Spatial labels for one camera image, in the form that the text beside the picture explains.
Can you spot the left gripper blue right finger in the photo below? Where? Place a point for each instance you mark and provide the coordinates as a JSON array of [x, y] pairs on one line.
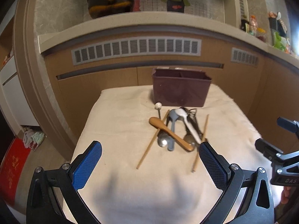
[[216, 165]]

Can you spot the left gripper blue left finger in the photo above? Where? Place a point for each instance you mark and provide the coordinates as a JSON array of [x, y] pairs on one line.
[[84, 164]]

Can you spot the wooden chopstick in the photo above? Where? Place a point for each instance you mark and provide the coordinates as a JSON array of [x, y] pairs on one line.
[[148, 148], [196, 161]]

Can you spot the dark metal spoon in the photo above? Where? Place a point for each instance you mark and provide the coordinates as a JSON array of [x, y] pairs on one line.
[[189, 137]]

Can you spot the white ball handle metal spoon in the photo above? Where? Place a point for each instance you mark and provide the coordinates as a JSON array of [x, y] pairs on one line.
[[162, 136]]

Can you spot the grey blue plastic spoon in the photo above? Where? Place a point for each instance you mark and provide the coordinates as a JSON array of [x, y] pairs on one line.
[[173, 118]]

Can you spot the wooden spoon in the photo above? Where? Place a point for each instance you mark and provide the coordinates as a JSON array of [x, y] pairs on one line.
[[158, 123]]

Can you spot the black metal peeler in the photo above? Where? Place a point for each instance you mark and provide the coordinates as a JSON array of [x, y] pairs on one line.
[[196, 123]]

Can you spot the black rack with utensils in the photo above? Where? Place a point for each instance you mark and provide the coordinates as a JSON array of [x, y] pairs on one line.
[[277, 24]]

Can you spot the person's right hand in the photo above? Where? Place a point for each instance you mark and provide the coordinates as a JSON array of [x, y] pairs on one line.
[[285, 195]]

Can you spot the white table cloth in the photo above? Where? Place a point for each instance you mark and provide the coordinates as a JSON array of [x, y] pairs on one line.
[[163, 189]]

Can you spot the red mat on floor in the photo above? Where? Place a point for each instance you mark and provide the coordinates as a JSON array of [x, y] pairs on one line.
[[11, 169]]

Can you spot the dark purple utensil caddy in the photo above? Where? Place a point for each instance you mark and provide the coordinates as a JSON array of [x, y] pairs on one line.
[[180, 87]]

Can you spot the small grey vent grille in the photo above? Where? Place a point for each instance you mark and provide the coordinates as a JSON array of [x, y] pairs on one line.
[[243, 57]]

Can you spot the green packaging on counter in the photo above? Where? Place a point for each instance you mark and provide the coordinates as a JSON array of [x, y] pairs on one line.
[[281, 43]]

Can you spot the long grey vent grille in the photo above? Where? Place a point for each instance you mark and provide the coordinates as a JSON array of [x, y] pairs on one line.
[[136, 46]]

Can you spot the orange bottle on counter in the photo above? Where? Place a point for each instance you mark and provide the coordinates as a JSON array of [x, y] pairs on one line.
[[253, 25]]

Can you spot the black orange pot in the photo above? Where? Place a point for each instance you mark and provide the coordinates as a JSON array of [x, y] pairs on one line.
[[102, 8]]

